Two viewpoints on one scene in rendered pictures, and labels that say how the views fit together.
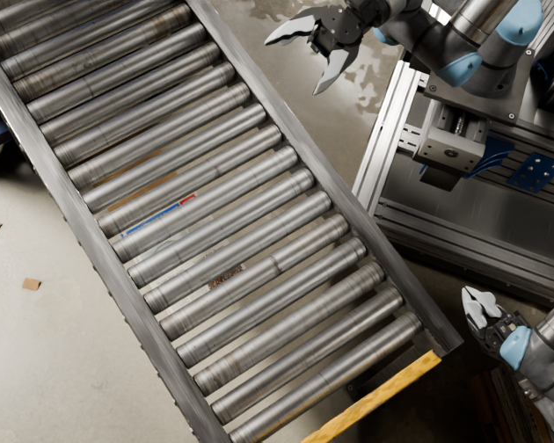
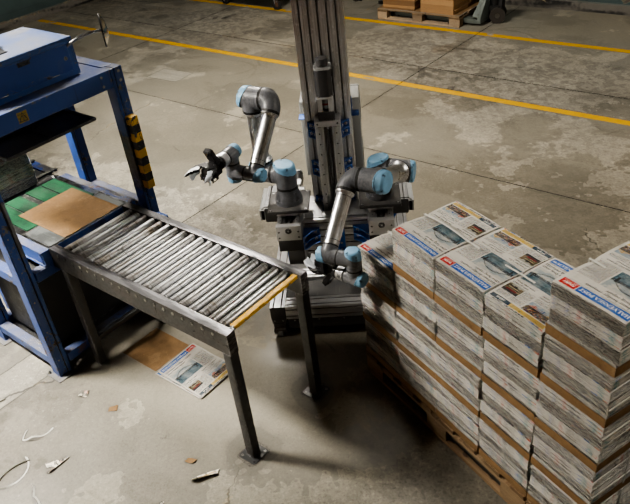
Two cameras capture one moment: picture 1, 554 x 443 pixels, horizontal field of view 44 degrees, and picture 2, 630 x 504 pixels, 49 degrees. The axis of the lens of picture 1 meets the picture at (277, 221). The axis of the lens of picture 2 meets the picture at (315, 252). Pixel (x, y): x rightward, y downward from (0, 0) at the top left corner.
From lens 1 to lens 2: 2.40 m
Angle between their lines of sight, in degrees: 34
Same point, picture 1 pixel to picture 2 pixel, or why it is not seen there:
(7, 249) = (95, 399)
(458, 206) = (327, 290)
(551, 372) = (332, 252)
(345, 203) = (244, 251)
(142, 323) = (170, 304)
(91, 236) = (140, 289)
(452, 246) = (329, 303)
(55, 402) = (142, 451)
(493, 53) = (283, 184)
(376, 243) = (261, 257)
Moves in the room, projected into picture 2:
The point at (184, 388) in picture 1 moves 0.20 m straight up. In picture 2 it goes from (194, 315) to (184, 279)
